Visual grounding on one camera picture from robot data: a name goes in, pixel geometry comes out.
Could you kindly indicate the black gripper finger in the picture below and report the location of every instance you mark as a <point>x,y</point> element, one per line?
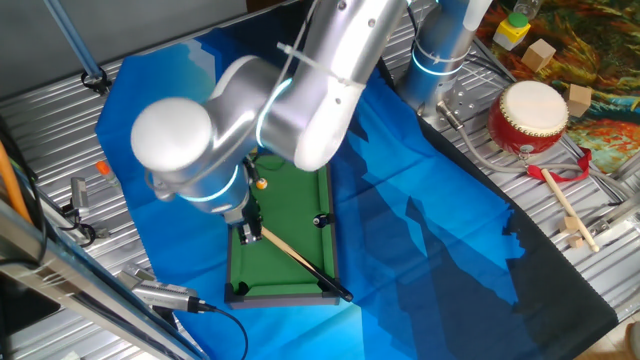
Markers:
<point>244,237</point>
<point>256,234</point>

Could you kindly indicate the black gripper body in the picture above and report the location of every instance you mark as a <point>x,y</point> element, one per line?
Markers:
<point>250,220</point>

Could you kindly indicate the wooden pool cue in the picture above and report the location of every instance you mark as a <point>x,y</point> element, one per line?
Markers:
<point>305,263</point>

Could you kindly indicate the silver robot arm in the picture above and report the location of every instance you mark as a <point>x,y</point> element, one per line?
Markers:
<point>320,75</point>

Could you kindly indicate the yellow striped pool ball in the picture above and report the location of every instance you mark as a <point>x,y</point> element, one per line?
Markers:
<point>261,184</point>

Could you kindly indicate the mini green pool table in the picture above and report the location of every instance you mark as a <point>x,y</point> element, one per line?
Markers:
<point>270,270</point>

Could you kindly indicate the dark blue pool ball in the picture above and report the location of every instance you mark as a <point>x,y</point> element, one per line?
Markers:
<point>320,220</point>

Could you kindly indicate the glue stick orange cap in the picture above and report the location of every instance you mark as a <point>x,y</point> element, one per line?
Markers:
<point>106,172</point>

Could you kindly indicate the blue mountain print cloth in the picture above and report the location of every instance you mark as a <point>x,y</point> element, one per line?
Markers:
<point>425,200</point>

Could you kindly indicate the black pole clamp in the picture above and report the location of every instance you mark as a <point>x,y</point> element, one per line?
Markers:
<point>96,80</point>

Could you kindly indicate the orange pole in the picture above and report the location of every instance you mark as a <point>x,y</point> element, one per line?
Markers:
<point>11,185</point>

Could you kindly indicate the blue pole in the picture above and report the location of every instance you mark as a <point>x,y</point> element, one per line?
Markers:
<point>72,40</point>

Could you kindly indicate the red drum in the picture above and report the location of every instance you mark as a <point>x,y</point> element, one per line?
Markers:
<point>530,115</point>

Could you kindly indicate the wooden drumstick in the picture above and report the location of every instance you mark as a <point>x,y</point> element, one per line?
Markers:
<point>567,207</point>

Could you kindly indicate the small wooden block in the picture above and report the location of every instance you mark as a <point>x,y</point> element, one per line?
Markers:
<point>576,242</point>
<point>569,224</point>

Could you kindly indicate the yellow box green button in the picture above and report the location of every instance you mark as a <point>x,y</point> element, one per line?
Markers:
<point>510,32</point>

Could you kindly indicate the wooden cube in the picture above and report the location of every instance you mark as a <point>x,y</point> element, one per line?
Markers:
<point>538,55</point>
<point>578,100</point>

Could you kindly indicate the clear plastic bottle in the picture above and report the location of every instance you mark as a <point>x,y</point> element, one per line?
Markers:
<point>527,7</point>

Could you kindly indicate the colourful painted cloth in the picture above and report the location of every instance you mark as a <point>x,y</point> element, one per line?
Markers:
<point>610,50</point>

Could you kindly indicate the silver camera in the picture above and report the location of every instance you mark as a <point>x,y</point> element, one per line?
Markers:
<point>165,296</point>

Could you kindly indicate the grey camera mount block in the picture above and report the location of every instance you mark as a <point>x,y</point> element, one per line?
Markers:
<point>137,276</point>

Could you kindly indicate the small grey camera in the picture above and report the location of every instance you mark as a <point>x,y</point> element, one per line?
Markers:
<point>79,195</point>

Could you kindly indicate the aluminium frame bar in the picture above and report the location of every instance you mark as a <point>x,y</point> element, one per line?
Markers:
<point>75,285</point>

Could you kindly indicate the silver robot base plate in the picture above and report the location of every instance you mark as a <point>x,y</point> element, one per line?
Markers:
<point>462,100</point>

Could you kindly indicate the aluminium profile rail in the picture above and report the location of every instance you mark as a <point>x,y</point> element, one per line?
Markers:
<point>617,215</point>

